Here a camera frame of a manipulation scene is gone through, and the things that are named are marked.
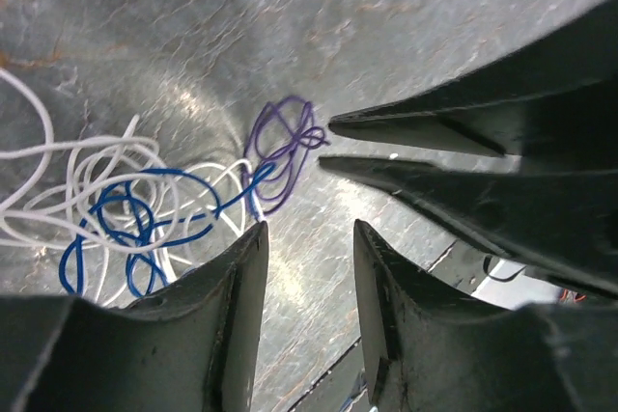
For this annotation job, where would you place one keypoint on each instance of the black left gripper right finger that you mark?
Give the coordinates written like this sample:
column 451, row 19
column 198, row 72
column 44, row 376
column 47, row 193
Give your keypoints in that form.
column 430, row 347

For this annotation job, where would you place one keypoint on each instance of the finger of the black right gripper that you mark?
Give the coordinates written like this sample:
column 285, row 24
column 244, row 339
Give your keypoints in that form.
column 564, row 223
column 548, row 94

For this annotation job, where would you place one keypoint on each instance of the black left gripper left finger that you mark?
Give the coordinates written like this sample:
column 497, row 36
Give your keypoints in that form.
column 191, row 346

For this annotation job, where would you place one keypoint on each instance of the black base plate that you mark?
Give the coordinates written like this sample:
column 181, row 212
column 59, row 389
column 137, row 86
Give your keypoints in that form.
column 342, row 387

